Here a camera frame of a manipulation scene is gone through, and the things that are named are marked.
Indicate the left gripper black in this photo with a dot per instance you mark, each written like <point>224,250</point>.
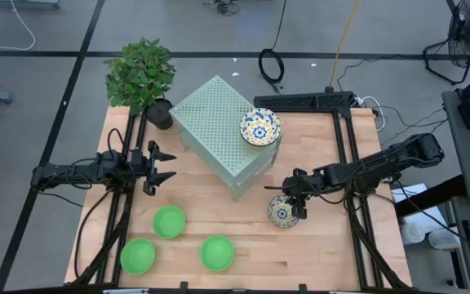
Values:
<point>148,167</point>

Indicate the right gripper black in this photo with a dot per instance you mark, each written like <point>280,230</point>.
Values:
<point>302,185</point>

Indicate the green plastic bowl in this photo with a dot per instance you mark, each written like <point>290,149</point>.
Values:
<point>217,253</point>
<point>137,256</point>
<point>169,221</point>

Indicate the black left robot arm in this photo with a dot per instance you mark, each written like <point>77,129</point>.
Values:
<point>55,173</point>

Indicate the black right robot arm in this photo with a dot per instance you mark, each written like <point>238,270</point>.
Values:
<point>382,165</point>

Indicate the pale green perforated shelf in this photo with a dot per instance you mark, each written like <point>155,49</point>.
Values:
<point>214,126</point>

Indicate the green potted plant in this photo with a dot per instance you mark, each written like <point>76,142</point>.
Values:
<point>141,73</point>

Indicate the silver aluminium bar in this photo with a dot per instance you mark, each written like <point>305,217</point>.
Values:
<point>125,291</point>

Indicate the white round container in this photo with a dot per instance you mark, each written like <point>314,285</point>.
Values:
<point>443,239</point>
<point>412,232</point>

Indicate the white paper sheet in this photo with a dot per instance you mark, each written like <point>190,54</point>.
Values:
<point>422,214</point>

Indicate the black support beam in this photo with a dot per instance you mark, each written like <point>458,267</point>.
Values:
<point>426,200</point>

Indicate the grey cart base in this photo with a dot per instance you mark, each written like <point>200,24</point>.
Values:
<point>23,4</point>

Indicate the black floor fan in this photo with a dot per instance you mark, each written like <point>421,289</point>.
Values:
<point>469,34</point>

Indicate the black aluminium table frame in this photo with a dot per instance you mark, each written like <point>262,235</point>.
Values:
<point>300,102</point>

